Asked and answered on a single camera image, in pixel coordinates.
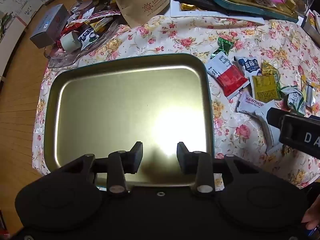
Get white flat board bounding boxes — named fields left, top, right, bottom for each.
left=170, top=0, right=265, bottom=25

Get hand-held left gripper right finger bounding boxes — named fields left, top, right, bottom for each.
left=177, top=142, right=272, bottom=197

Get gold metal tray teal rim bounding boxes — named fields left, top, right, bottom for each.
left=44, top=53, right=215, bottom=188

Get small gold candy wrapper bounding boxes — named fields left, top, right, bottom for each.
left=261, top=60, right=279, bottom=75

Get clear glass dish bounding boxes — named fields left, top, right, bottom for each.
left=44, top=20, right=123, bottom=68

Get blue and white snack packet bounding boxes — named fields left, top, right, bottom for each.
left=234, top=56, right=263, bottom=77

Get white round container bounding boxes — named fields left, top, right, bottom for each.
left=312, top=11, right=320, bottom=34

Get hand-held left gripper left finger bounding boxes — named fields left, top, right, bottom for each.
left=49, top=141, right=143, bottom=197

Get brown paper bag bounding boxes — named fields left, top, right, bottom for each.
left=112, top=0, right=171, bottom=28

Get plain white snack packet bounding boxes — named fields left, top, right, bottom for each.
left=254, top=110, right=283, bottom=155

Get grey cardboard box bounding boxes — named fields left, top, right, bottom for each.
left=29, top=4, right=69, bottom=49

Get silver and yellow snack packet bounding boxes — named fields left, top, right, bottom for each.
left=301, top=76, right=317, bottom=108

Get teal tray gold inside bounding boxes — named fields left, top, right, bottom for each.
left=201, top=0, right=299, bottom=23

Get green candy wrapper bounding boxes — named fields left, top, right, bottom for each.
left=210, top=37, right=234, bottom=60

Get dark snack packet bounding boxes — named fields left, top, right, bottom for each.
left=174, top=0, right=235, bottom=14

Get white snack packet red print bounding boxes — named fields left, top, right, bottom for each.
left=236, top=90, right=269, bottom=113

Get yellow gold snack packet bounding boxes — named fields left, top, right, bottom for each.
left=251, top=74, right=282, bottom=103

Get grey box yellow label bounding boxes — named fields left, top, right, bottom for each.
left=301, top=10, right=320, bottom=44

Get floral tablecloth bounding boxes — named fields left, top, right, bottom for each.
left=32, top=15, right=320, bottom=190

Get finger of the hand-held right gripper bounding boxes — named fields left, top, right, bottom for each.
left=266, top=107, right=304, bottom=128

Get red and white snack packet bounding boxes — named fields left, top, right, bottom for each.
left=205, top=52, right=250, bottom=100

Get pale tape roll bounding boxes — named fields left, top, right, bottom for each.
left=61, top=31, right=82, bottom=52

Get green and white snack packet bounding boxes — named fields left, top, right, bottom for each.
left=280, top=86, right=307, bottom=115

